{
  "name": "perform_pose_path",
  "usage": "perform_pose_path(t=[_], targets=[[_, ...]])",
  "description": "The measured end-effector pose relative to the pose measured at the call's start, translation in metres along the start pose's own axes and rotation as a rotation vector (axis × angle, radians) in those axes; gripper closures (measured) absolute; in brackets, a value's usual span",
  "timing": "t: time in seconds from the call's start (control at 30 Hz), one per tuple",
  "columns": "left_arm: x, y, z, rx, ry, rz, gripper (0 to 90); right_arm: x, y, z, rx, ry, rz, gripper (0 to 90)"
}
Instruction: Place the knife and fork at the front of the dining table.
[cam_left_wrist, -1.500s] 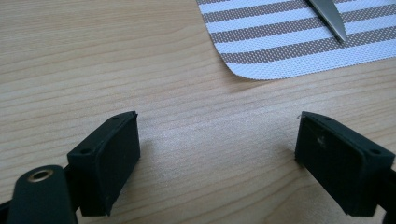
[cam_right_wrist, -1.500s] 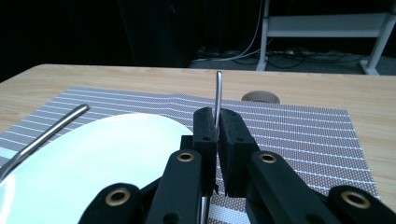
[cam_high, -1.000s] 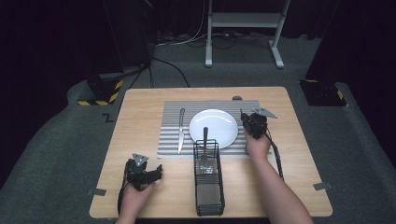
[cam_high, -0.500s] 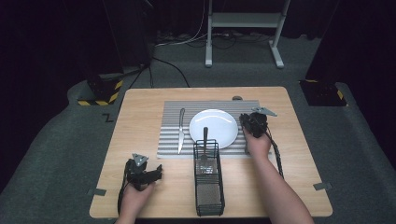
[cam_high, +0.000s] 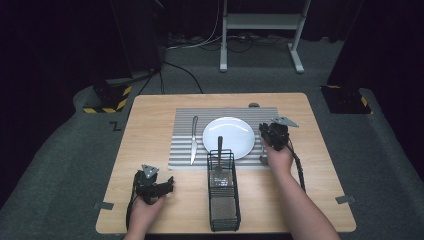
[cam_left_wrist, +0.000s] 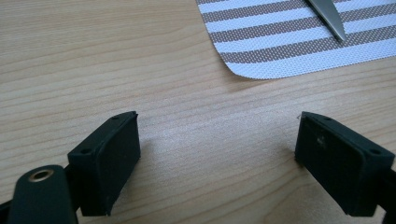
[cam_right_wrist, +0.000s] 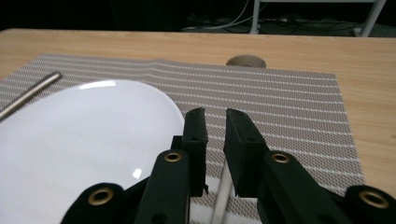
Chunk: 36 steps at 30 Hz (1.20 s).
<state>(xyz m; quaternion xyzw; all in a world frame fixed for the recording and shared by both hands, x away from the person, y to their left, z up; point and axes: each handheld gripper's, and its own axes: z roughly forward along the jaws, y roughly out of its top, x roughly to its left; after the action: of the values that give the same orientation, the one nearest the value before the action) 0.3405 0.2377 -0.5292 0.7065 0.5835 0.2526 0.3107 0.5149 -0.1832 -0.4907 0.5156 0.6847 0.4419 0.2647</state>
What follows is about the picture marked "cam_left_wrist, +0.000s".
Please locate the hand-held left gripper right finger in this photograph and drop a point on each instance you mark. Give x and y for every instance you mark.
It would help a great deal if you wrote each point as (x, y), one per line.
(339, 165)

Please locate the striped grey placemat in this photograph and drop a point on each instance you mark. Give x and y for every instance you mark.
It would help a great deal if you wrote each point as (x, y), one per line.
(280, 46)

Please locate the metal knife blade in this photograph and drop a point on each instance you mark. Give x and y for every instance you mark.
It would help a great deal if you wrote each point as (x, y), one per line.
(330, 17)

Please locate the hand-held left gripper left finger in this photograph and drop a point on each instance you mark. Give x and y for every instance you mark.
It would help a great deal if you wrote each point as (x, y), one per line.
(106, 161)

